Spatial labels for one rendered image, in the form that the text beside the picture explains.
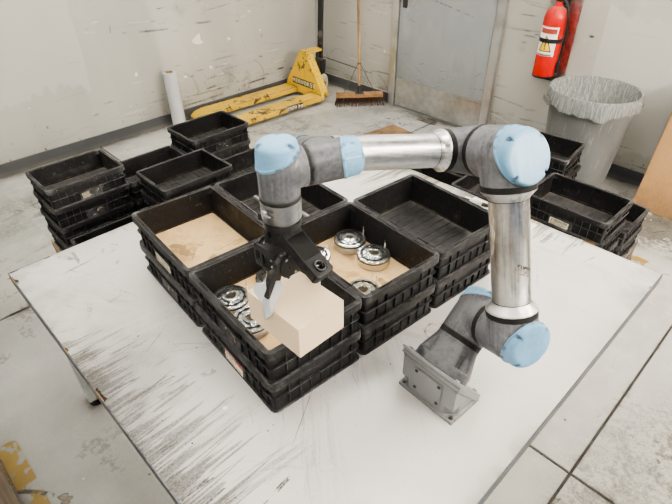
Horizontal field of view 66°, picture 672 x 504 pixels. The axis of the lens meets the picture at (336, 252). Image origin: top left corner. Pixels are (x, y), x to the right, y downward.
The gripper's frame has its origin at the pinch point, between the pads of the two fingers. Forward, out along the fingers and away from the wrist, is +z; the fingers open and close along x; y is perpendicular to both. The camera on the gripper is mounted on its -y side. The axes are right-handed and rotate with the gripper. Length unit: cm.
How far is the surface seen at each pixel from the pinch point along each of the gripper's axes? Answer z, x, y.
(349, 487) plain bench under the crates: 39.8, 4.3, -20.0
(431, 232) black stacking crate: 27, -75, 18
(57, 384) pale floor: 109, 34, 131
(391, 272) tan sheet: 27, -48, 13
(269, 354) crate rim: 16.8, 3.9, 6.0
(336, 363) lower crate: 35.5, -16.5, 5.1
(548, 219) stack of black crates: 59, -162, 12
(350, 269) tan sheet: 27, -41, 23
